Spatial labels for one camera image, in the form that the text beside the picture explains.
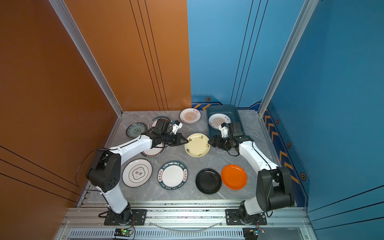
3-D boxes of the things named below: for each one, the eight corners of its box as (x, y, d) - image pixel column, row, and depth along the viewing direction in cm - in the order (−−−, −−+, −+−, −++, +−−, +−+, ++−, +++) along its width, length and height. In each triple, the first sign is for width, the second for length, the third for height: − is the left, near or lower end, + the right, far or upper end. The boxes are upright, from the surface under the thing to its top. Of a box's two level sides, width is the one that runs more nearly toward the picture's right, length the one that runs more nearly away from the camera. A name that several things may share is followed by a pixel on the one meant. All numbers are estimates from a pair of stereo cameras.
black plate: (195, 194, 83) (195, 192, 81) (195, 169, 91) (195, 168, 89) (222, 194, 82) (222, 192, 81) (219, 169, 91) (220, 168, 89)
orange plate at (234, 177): (222, 189, 84) (223, 188, 82) (220, 165, 93) (220, 164, 91) (248, 189, 84) (249, 188, 82) (243, 165, 93) (244, 164, 91)
